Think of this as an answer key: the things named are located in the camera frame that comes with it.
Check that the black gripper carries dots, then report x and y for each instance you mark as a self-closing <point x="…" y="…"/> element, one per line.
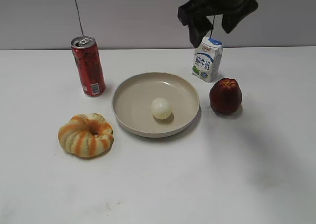
<point x="194" y="13"/>

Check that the white egg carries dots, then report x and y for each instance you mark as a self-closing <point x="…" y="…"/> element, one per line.
<point x="161" y="108"/>

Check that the beige round plate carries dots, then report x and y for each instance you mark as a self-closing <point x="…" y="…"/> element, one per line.
<point x="132" y="100"/>

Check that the white blue milk carton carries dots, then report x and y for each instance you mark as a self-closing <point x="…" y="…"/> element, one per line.
<point x="207" y="58"/>

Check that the red apple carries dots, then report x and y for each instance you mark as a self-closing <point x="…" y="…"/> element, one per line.
<point x="225" y="96"/>

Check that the red soda can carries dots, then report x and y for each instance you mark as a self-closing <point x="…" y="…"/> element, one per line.
<point x="86" y="56"/>

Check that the orange striped ring bread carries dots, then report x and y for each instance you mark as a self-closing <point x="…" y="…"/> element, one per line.
<point x="86" y="135"/>

